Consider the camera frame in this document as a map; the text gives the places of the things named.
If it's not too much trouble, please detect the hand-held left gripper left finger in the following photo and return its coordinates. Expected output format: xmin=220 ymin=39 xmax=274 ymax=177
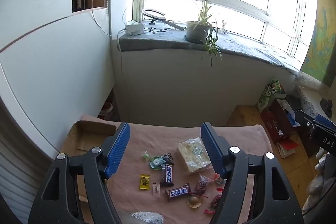
xmin=28 ymin=122 xmax=131 ymax=224

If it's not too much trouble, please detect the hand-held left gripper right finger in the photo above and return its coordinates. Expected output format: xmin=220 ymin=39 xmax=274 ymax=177
xmin=200 ymin=122 xmax=305 ymax=224

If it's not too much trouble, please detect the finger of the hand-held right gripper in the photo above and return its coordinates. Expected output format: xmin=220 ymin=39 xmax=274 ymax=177
xmin=295 ymin=109 xmax=318 ymax=135
xmin=316 ymin=115 xmax=336 ymax=130

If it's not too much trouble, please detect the clear packet of biscuits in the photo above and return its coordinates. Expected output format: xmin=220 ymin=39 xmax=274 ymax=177
xmin=178 ymin=137 xmax=213 ymax=175

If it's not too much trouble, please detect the cardboard box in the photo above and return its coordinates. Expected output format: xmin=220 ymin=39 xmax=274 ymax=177
xmin=61 ymin=120 xmax=118 ymax=202

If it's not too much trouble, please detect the clear packet of dark snack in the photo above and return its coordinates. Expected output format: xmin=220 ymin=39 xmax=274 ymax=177
xmin=194 ymin=174 xmax=211 ymax=196

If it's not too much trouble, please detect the yellow candy packet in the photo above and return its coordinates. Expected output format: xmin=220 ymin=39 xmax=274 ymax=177
xmin=139 ymin=174 xmax=151 ymax=190

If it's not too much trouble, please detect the green mint candy packet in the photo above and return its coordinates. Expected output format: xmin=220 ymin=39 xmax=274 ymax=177
xmin=149 ymin=157 xmax=166 ymax=170

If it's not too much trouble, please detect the dark small chocolate bar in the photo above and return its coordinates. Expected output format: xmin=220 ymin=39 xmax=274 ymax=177
xmin=160 ymin=163 xmax=175 ymax=187

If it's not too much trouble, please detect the clear packet with red print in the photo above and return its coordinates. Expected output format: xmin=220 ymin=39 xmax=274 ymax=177
xmin=210 ymin=194 xmax=223 ymax=209

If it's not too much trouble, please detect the brown chocolate bar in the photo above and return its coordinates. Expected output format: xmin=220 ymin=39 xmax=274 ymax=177
xmin=165 ymin=183 xmax=192 ymax=201

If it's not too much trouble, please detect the packed braised egg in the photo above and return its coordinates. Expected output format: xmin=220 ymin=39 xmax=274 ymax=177
xmin=186 ymin=194 xmax=203 ymax=208

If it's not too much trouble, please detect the person's right hand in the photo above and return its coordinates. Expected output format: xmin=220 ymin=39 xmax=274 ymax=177
xmin=302 ymin=147 xmax=331 ymax=213

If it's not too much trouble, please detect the dark figurine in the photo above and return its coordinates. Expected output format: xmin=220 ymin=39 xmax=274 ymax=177
xmin=320 ymin=98 xmax=335 ymax=117

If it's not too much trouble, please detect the white lace cloth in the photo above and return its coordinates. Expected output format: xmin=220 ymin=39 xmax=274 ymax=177
xmin=294 ymin=72 xmax=336 ymax=119

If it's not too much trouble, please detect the red box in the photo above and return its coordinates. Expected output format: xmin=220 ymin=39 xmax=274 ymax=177
xmin=260 ymin=99 xmax=302 ymax=144

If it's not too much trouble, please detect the red and white bowl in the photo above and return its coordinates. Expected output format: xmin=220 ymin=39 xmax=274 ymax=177
xmin=101 ymin=102 xmax=114 ymax=115

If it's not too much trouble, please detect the green carton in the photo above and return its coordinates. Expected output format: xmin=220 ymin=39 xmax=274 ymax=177
xmin=256 ymin=79 xmax=286 ymax=113

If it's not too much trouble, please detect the silver foil wrapper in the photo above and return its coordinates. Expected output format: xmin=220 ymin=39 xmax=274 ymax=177
xmin=131 ymin=211 xmax=165 ymax=224

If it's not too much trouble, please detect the white ribbed shutter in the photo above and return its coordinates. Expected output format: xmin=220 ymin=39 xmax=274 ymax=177
xmin=0 ymin=132 xmax=57 ymax=224

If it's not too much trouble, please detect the white cabinet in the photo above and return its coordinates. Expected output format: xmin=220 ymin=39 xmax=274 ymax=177
xmin=0 ymin=0 xmax=116 ymax=161

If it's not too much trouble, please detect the potted spider plant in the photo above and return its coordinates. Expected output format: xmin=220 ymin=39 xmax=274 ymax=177
xmin=184 ymin=0 xmax=223 ymax=68

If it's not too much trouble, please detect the wall map poster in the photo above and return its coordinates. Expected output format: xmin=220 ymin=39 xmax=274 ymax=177
xmin=301 ymin=4 xmax=336 ymax=88

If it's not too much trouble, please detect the black cable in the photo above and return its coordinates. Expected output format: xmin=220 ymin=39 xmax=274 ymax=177
xmin=143 ymin=26 xmax=168 ymax=34

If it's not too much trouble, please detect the ring light with stand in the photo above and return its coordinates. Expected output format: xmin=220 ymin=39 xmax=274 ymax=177
xmin=142 ymin=8 xmax=187 ymax=31

